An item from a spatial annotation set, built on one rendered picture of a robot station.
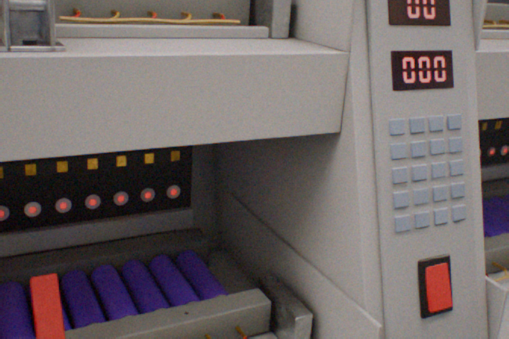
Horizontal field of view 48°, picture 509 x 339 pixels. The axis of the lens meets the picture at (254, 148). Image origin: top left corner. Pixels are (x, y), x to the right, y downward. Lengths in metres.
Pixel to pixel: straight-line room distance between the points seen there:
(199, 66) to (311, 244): 0.15
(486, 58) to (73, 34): 0.25
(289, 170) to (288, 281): 0.07
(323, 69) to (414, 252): 0.12
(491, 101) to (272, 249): 0.18
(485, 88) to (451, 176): 0.07
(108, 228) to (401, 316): 0.22
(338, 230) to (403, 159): 0.05
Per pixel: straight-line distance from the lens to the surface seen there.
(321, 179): 0.34
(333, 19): 0.32
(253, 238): 0.43
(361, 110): 0.32
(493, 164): 0.66
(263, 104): 0.29
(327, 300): 0.36
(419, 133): 0.34
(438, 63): 0.35
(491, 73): 0.39
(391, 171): 0.32
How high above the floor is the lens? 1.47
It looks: 3 degrees down
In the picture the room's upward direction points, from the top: 4 degrees counter-clockwise
